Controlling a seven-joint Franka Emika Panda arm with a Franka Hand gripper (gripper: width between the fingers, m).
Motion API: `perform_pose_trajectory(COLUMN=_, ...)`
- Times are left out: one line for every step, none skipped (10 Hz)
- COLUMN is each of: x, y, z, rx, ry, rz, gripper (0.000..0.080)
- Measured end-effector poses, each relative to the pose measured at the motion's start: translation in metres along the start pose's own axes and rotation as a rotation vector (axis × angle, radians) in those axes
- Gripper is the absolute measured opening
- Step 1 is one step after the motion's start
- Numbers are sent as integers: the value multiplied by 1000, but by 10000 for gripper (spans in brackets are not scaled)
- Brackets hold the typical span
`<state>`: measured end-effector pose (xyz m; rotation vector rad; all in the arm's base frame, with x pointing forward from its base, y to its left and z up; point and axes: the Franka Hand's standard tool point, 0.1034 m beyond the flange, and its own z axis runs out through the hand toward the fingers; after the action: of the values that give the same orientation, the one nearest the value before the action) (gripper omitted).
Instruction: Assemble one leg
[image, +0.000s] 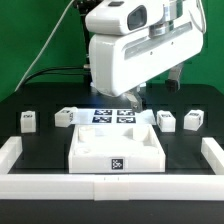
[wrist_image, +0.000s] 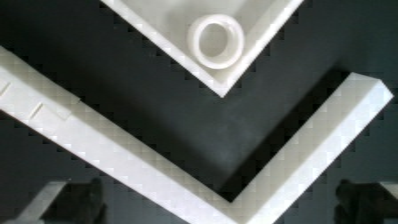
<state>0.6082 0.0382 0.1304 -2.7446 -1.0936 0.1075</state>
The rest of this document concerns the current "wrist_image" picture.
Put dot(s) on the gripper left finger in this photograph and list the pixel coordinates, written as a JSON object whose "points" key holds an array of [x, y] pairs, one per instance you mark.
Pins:
{"points": [[66, 204]]}

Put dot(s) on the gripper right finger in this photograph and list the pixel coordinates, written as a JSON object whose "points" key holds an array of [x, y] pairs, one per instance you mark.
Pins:
{"points": [[366, 202]]}

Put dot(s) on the white square tabletop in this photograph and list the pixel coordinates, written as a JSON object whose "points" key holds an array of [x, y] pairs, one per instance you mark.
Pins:
{"points": [[212, 32]]}

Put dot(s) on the white U-shaped obstacle fence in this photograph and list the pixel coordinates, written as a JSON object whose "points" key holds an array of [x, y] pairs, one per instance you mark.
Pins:
{"points": [[54, 113]]}

